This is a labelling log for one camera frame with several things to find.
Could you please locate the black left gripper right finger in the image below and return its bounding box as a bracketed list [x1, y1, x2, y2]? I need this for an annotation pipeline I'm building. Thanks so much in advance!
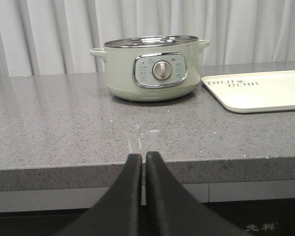
[146, 151, 249, 236]

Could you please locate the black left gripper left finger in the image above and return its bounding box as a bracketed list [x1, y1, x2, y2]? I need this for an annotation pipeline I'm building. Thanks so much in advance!
[55, 154, 142, 236]

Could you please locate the cream bear serving tray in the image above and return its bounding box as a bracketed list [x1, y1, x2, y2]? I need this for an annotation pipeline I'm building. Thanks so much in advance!
[202, 70, 295, 113]

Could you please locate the black built-in disinfection cabinet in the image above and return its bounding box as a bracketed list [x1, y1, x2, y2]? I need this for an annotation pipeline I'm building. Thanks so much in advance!
[142, 198, 295, 236]

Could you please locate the green electric cooking pot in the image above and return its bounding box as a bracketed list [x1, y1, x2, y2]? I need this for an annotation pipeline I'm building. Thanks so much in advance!
[90, 35, 210, 102]

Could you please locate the white pleated curtain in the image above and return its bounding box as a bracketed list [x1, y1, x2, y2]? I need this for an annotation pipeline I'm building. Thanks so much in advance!
[0, 0, 295, 77]

